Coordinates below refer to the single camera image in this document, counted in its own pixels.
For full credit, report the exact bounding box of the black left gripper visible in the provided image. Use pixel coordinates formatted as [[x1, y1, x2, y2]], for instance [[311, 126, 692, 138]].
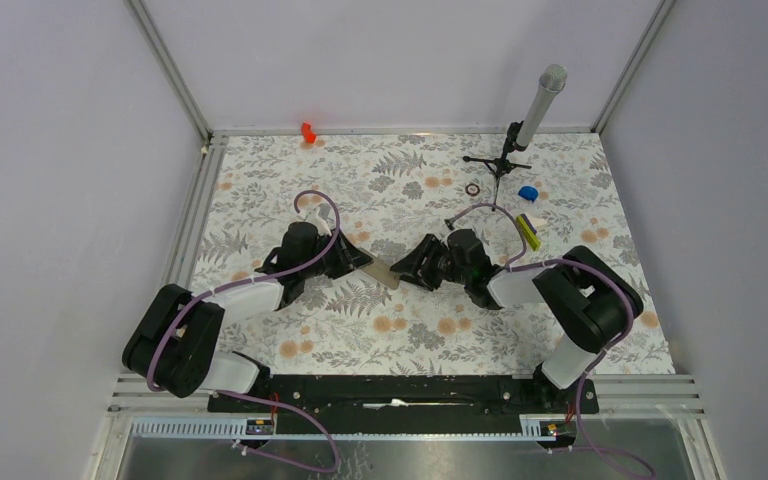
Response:
[[301, 228, 372, 280]]

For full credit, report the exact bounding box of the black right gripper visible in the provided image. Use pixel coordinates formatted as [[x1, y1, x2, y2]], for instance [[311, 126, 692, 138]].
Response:
[[390, 234, 471, 292]]

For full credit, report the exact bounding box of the white remote control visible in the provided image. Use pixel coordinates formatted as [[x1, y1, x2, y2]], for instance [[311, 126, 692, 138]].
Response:
[[360, 256, 400, 290]]

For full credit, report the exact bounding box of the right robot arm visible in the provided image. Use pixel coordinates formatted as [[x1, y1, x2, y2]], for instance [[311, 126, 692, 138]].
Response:
[[390, 229, 644, 412]]

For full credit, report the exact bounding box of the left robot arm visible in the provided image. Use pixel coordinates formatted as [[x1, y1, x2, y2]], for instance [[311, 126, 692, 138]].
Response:
[[122, 221, 374, 411]]

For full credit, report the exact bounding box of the red plastic block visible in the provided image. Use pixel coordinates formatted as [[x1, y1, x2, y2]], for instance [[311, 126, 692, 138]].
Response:
[[300, 122, 317, 145]]

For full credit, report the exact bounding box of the black microphone tripod stand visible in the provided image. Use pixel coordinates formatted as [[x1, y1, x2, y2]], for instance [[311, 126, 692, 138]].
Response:
[[462, 121, 531, 210]]

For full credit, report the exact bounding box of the floral patterned table mat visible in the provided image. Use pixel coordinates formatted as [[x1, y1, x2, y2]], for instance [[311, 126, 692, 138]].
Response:
[[191, 133, 674, 375]]

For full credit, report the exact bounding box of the blue plastic cap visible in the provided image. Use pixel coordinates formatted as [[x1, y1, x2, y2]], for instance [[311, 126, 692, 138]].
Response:
[[517, 186, 540, 202]]

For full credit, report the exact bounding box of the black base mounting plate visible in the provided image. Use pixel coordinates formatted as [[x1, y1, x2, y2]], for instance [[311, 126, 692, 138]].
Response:
[[206, 372, 601, 437]]

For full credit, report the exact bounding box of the grey microphone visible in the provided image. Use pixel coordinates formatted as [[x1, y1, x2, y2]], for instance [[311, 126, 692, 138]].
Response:
[[514, 64, 568, 151]]

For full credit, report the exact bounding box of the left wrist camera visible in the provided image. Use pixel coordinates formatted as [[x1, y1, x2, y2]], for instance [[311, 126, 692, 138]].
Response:
[[303, 204, 332, 235]]

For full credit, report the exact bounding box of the aluminium frame rail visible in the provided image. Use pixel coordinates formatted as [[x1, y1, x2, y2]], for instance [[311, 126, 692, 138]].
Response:
[[95, 0, 230, 480]]

